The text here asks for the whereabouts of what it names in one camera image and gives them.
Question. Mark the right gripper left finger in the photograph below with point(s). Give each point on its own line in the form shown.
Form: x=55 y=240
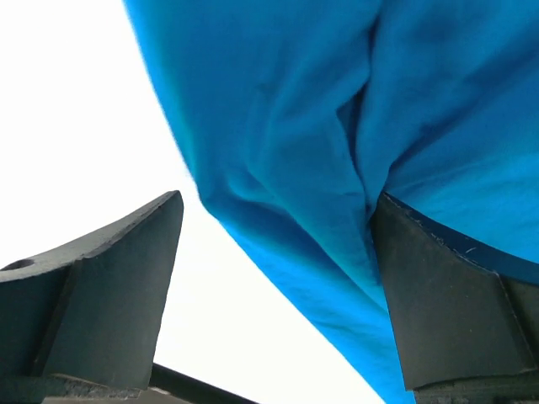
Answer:
x=81 y=321

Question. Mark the black table edge strip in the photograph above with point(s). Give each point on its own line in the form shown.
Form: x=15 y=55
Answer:
x=190 y=389

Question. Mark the blue t shirt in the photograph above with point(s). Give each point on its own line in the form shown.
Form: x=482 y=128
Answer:
x=294 y=116

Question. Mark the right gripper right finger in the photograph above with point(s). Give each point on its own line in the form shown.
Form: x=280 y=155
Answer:
x=464 y=314

